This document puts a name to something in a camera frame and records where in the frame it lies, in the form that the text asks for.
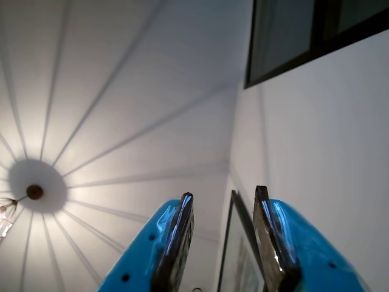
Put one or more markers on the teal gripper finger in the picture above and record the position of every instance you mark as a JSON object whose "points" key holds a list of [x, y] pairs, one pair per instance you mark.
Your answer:
{"points": [[304, 252], [143, 243]]}

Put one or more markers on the black framed window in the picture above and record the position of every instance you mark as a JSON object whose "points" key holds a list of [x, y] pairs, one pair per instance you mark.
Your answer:
{"points": [[317, 21]]}

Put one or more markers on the black framed picture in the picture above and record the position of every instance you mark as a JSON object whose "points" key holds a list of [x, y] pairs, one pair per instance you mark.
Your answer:
{"points": [[240, 258]]}

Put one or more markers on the pendant ceiling lamp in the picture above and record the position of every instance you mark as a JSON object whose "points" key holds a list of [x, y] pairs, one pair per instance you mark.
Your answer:
{"points": [[7, 203]]}

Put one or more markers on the brown round ceiling rose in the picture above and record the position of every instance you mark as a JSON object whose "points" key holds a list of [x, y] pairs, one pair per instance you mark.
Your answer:
{"points": [[34, 191]]}

